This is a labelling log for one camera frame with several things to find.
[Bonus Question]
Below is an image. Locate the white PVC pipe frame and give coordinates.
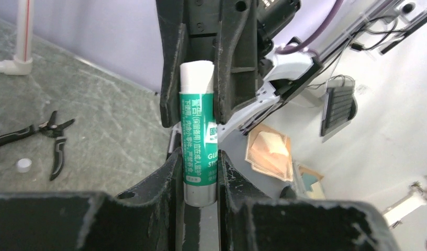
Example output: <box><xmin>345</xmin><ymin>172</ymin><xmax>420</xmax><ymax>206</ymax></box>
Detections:
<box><xmin>0</xmin><ymin>0</ymin><xmax>34</xmax><ymax>76</ymax></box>

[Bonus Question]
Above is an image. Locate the green glue stick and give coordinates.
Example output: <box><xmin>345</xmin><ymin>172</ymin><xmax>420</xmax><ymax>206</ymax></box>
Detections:
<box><xmin>179</xmin><ymin>60</ymin><xmax>218</xmax><ymax>207</ymax></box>

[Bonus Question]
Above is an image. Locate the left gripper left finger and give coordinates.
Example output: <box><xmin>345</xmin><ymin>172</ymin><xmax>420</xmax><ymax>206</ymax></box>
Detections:
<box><xmin>0</xmin><ymin>149</ymin><xmax>184</xmax><ymax>250</ymax></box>

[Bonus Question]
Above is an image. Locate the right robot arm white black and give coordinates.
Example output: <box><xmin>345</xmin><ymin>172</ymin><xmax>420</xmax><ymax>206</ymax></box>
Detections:
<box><xmin>156</xmin><ymin>1</ymin><xmax>322</xmax><ymax>140</ymax></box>

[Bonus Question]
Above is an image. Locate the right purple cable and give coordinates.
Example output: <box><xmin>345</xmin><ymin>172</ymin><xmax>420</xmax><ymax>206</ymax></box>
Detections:
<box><xmin>276</xmin><ymin>0</ymin><xmax>344</xmax><ymax>56</ymax></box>

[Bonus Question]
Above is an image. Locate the white glue stick cap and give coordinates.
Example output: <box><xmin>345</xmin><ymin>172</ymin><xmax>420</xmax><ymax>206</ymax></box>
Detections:
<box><xmin>16</xmin><ymin>158</ymin><xmax>32</xmax><ymax>173</ymax></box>

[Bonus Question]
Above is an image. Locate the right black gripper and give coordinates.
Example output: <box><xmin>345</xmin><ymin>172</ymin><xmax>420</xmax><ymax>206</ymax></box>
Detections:
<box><xmin>155</xmin><ymin>0</ymin><xmax>257</xmax><ymax>128</ymax></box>

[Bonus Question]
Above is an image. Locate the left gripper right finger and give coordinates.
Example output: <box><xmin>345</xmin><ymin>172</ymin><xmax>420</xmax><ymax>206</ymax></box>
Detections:
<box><xmin>217</xmin><ymin>150</ymin><xmax>399</xmax><ymax>250</ymax></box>

